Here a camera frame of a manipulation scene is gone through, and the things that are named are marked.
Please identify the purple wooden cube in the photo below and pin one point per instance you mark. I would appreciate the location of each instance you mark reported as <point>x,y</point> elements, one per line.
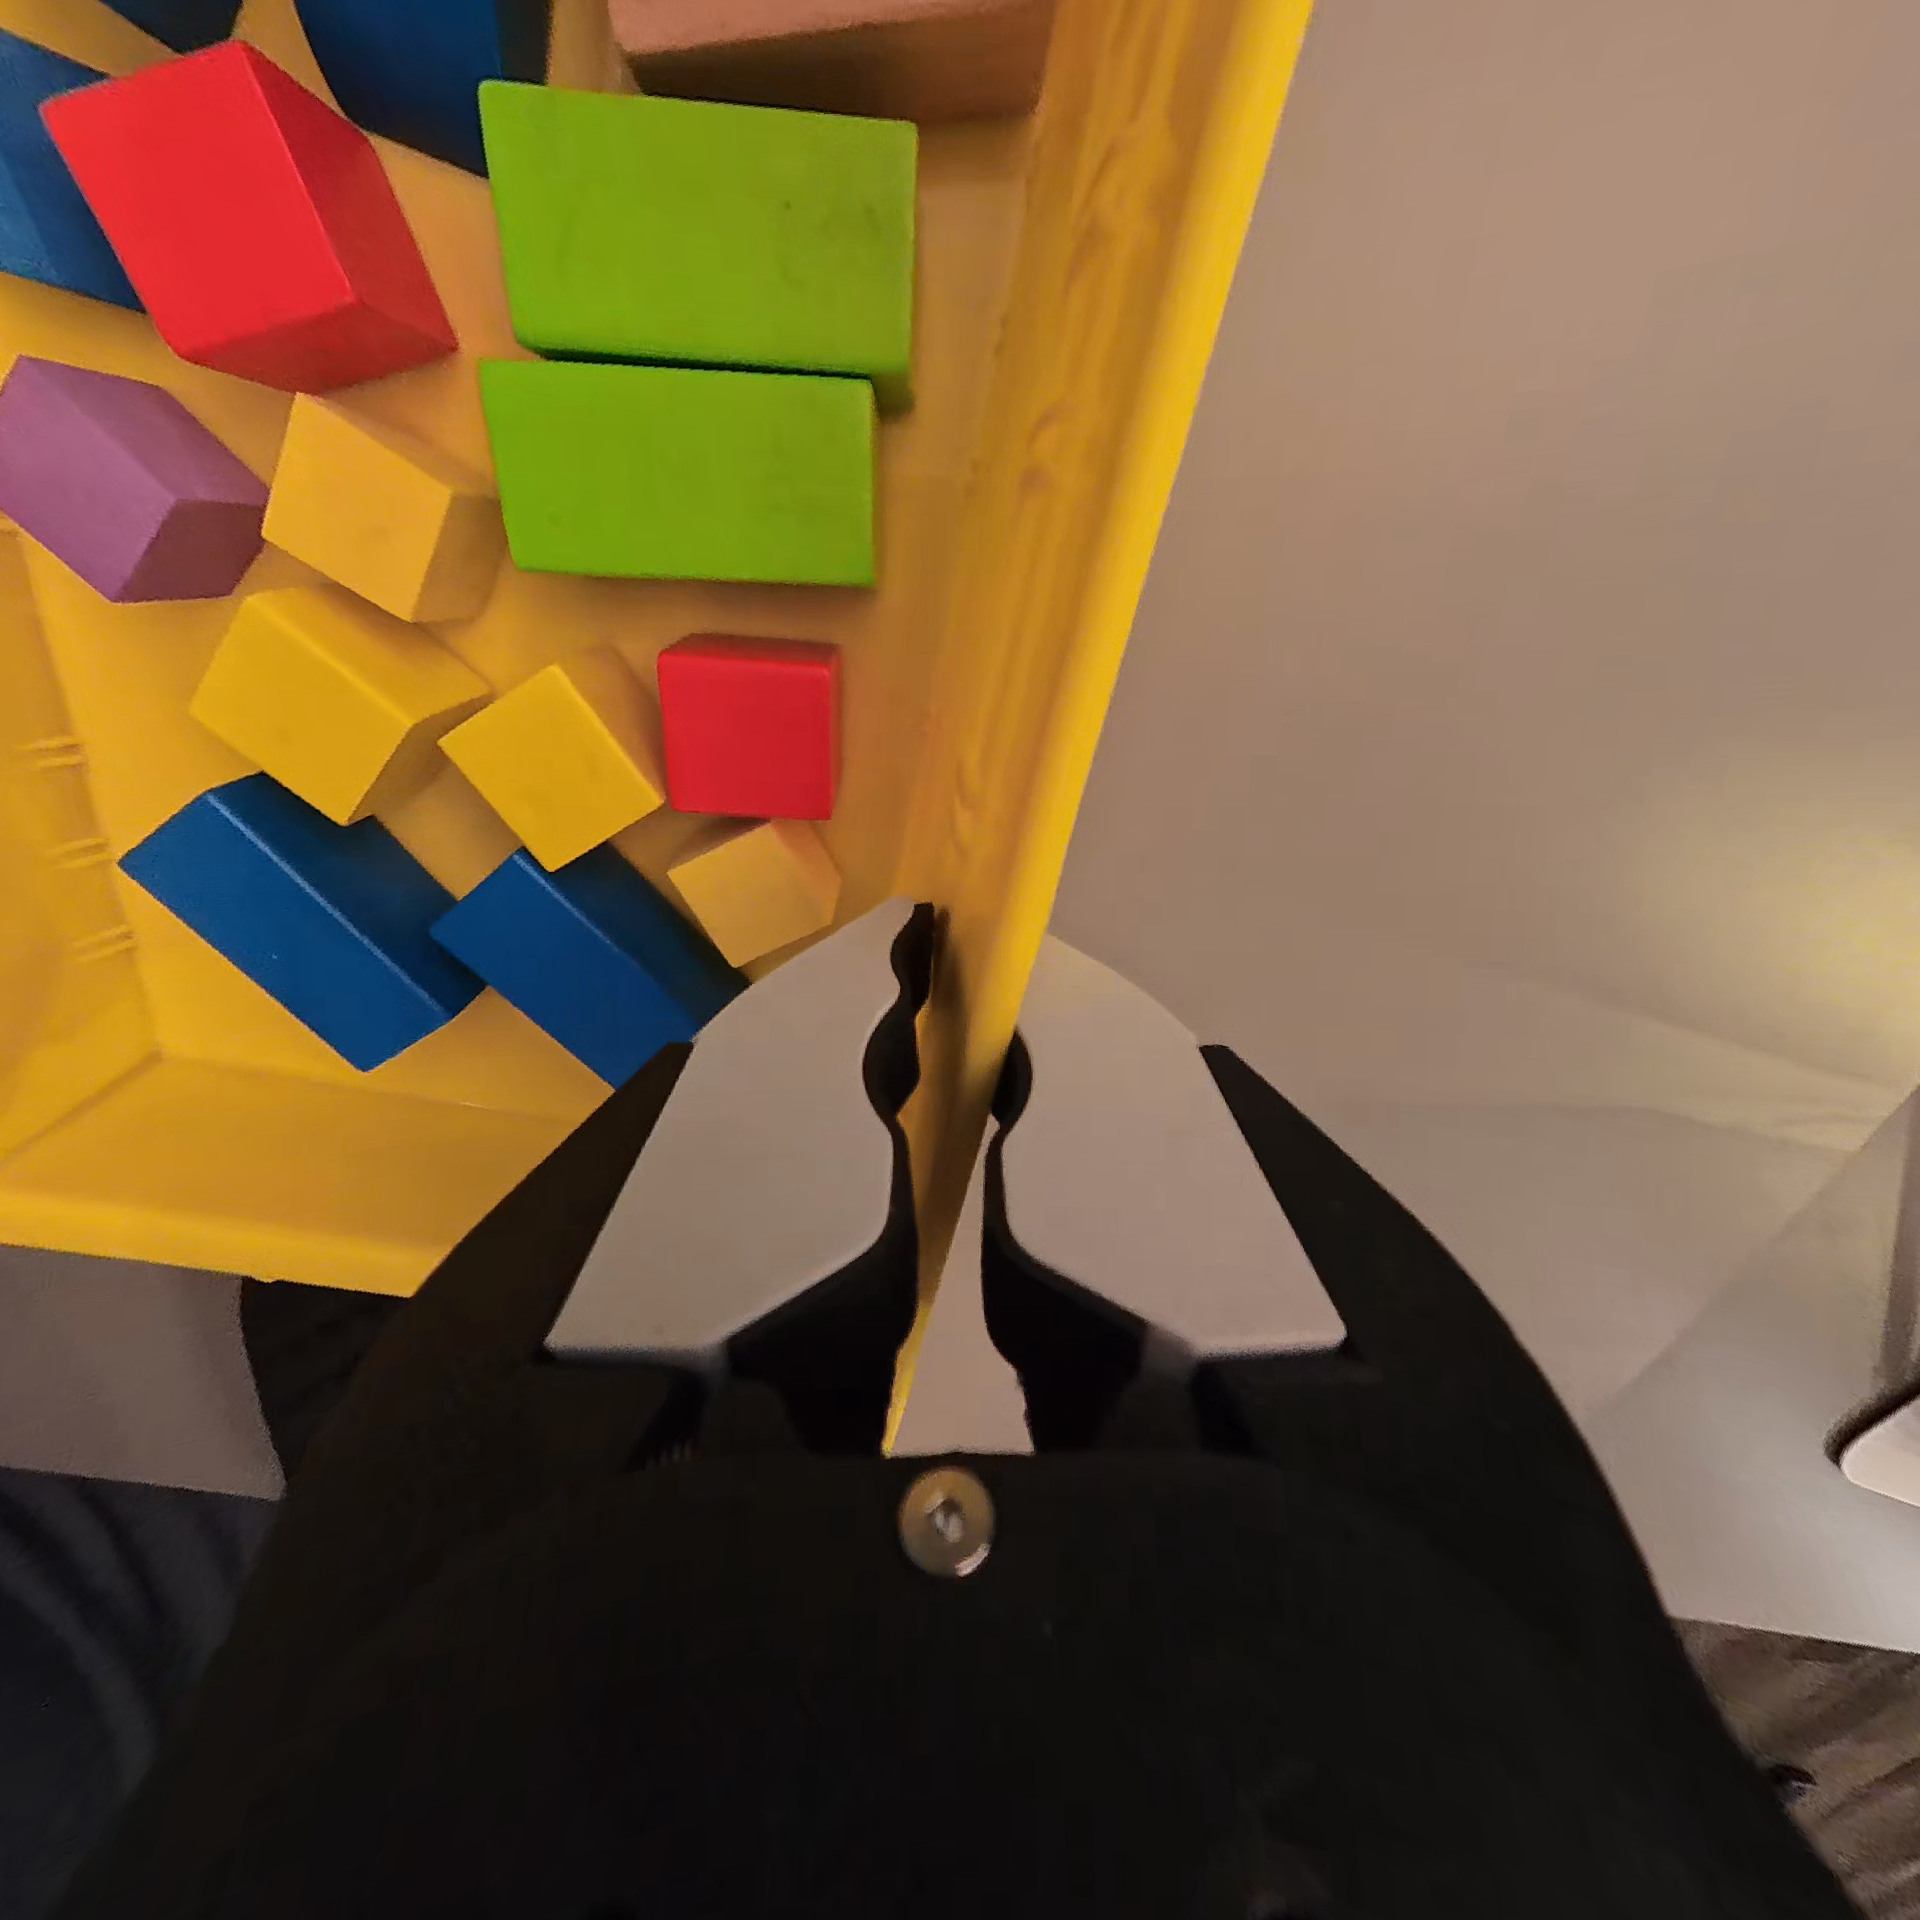
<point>121,471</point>

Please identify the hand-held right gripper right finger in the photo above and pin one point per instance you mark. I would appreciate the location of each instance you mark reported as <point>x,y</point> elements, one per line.
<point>1157,1202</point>

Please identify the blue wooden half cylinder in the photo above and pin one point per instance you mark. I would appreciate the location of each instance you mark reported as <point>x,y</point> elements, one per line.
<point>403,60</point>

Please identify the yellow plastic bin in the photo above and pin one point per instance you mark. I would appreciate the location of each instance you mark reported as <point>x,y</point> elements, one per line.
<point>1050,449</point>

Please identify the natural wooden rectangular block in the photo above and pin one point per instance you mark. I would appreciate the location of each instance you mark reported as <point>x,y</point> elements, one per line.
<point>841,53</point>

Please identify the green rectangular wooden block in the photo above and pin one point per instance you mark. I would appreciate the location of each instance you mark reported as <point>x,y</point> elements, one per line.
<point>683,471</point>
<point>705,227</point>

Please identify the blue rectangular wooden block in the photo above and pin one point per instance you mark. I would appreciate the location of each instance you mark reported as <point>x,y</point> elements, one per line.
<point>299,916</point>
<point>584,961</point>

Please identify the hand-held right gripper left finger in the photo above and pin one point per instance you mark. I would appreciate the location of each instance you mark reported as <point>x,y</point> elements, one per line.
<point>734,1186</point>

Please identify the red wooden cube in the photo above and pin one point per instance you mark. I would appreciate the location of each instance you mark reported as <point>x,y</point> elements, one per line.
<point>242,211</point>
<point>751,727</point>

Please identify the instruction sheet stand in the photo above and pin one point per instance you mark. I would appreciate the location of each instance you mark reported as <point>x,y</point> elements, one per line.
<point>1801,1349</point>

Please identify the yellow wooden cube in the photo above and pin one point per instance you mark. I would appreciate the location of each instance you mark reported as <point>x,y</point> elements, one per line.
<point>321,697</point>
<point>555,766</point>
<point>758,892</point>
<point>375,509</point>

